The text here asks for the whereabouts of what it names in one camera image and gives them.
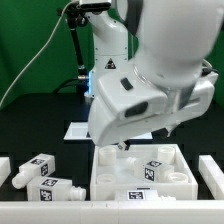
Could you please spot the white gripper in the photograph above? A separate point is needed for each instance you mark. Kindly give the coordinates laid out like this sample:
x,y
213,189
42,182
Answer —
x,y
104,125

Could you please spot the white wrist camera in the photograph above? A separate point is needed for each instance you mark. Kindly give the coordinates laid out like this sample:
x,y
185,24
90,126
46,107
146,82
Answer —
x,y
143,105

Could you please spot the white right fence bar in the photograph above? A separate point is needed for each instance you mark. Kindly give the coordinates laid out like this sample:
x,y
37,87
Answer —
x,y
212,175

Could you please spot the white square tabletop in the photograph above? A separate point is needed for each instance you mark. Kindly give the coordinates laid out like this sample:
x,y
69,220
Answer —
x,y
128,175

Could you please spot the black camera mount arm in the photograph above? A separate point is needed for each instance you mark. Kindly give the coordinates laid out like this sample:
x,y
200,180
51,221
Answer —
x,y
75,17

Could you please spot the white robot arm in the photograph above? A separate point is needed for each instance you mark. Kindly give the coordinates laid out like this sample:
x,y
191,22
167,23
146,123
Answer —
x,y
162,85

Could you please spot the white fence bar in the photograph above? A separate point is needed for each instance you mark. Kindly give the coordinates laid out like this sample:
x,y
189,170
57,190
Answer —
x,y
5,169
113,212
212,175

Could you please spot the white front fence bar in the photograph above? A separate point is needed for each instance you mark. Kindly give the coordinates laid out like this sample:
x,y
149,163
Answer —
x,y
113,212

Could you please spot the white left fence bar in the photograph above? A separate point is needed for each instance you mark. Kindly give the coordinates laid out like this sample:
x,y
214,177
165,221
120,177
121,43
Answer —
x,y
5,169

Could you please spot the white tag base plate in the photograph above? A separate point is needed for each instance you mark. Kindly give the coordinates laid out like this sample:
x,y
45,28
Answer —
x,y
79,131

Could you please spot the black camera on mount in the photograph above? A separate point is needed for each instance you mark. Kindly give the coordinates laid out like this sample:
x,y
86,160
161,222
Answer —
x,y
95,5

